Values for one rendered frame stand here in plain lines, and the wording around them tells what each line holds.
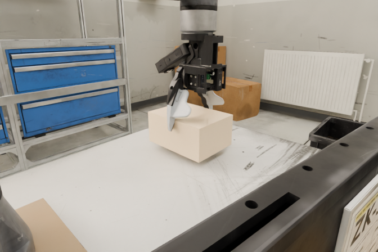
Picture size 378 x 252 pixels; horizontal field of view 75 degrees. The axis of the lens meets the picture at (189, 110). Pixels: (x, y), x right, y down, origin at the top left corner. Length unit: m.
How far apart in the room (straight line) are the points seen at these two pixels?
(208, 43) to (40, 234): 0.40
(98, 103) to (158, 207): 1.68
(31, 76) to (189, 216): 1.58
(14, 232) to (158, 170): 0.28
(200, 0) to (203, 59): 0.11
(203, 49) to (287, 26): 2.73
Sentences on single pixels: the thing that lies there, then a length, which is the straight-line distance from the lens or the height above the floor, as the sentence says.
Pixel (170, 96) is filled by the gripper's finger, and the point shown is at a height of 0.85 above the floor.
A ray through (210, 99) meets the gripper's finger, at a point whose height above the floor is 0.82.
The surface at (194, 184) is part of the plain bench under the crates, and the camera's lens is 0.48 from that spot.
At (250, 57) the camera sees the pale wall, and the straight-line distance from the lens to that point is 3.40.
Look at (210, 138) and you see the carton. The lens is 0.52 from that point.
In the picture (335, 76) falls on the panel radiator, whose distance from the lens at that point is 2.94.
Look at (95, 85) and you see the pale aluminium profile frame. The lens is 1.98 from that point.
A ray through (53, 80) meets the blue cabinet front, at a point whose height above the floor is 0.67.
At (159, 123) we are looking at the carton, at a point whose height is 0.77.
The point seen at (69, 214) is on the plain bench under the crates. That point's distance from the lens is 0.46.
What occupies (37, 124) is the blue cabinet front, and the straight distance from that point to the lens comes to 1.92.
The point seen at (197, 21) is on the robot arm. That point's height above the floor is 0.99.
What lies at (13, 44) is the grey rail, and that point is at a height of 0.91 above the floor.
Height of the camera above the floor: 0.97
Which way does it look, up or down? 18 degrees down
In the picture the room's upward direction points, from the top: straight up
